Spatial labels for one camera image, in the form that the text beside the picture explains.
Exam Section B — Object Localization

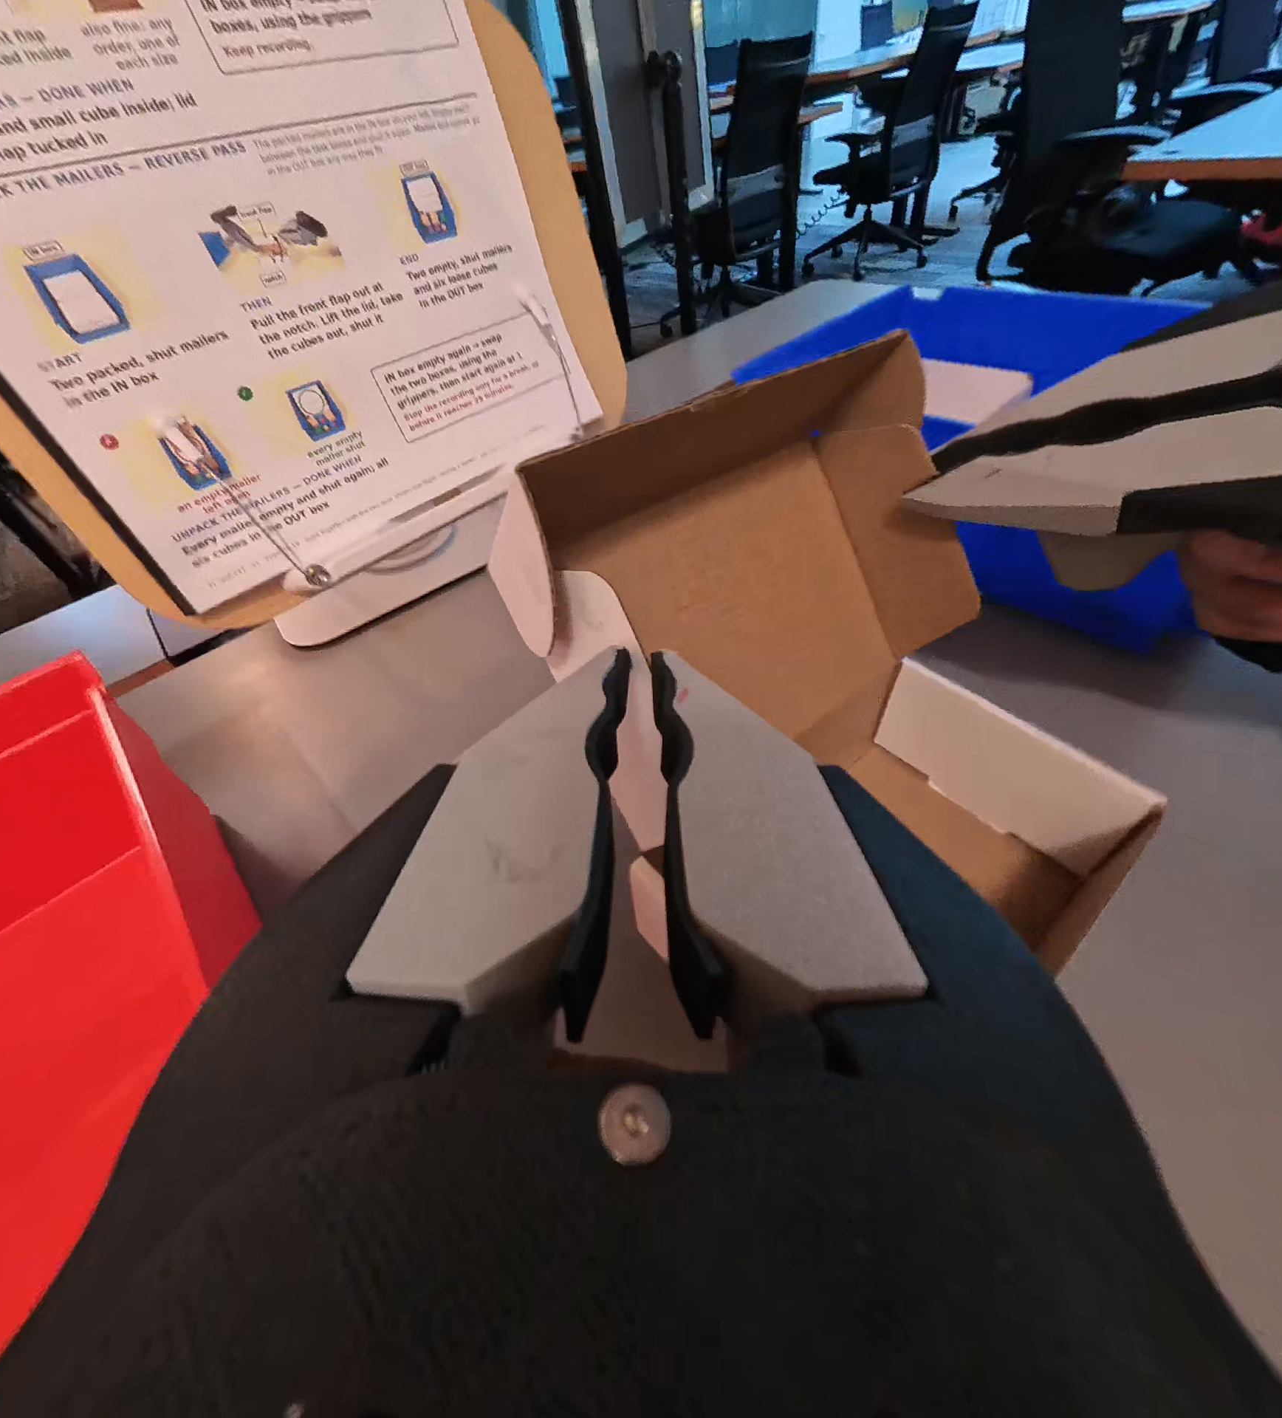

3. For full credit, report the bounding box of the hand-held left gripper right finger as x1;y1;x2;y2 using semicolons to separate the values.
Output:
650;652;929;1043

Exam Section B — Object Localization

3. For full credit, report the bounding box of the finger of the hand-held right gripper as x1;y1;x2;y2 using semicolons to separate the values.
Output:
929;308;1282;479
901;404;1282;541

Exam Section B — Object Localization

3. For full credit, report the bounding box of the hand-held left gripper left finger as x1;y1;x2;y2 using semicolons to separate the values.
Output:
348;647;634;1043

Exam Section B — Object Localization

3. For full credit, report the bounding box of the white cardboard mailer box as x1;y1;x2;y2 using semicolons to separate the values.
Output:
912;358;1036;435
486;330;1169;977

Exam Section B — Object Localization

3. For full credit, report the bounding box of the blue plastic bin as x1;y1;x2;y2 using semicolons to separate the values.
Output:
732;284;1209;656

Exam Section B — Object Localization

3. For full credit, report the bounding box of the red plastic bin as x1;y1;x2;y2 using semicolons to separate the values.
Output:
0;652;266;1370

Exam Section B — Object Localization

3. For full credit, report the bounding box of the person's right hand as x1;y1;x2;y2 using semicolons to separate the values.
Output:
1178;532;1282;647

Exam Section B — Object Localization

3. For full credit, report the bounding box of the background desk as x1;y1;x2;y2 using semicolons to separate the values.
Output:
1123;61;1282;210

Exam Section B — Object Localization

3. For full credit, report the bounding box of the group of black office chairs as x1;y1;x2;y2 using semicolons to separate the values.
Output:
658;0;1282;334

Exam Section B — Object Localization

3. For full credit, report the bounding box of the instruction sheet on wooden stand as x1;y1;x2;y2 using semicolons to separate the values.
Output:
0;0;630;628

